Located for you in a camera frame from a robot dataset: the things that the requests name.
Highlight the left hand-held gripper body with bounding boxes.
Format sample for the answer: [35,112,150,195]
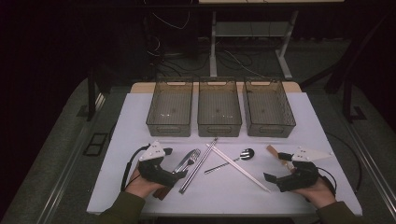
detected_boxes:
[136,140,179,189]

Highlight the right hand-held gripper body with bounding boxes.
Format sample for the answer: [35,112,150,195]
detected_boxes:
[275,146,333,193]

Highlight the silver metal fork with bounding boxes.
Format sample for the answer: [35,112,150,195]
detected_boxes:
[181,148,202,172]

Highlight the silver metal spoon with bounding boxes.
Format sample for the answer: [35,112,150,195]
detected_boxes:
[204,147,255,175]

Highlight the translucent brown plastic bin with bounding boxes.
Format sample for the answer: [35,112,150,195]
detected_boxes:
[197,77,243,138]
[242,77,297,138]
[145,77,194,138]

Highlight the person's left hand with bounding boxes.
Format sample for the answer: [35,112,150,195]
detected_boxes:
[125,169,164,199]

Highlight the person's right hand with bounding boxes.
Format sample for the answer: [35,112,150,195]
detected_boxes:
[292,178,337,209]

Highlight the white table mat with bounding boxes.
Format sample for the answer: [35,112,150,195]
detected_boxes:
[86,91,363,217]

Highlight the black metal stand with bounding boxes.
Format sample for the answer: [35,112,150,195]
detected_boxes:
[87,66,108,122]
[342,78,368,123]

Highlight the black slanted stand leg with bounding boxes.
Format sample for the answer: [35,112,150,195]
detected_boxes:
[300,12,394,94]

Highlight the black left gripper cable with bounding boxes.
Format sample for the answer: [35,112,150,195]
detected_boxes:
[120,144,151,192]

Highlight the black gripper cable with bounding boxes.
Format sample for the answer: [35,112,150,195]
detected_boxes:
[317,166,339,198]
[120,144,151,192]

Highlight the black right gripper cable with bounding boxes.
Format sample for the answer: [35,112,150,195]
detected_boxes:
[317,166,339,198]

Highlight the long black cable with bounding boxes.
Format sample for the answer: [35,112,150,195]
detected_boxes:
[325,132,364,191]

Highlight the black rectangular floor frame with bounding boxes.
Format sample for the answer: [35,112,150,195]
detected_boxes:
[82,133,109,157]

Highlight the aluminium rail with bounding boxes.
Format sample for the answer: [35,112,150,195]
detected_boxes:
[36,92,106,224]
[342,118,396,214]

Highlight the bundle of floor cables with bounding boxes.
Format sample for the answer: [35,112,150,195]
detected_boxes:
[146,34,265,78]

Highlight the white metal desk frame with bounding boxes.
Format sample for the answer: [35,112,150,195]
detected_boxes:
[209,9,299,81]

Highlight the white hanging cable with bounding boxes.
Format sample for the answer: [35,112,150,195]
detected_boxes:
[151,10,191,32]

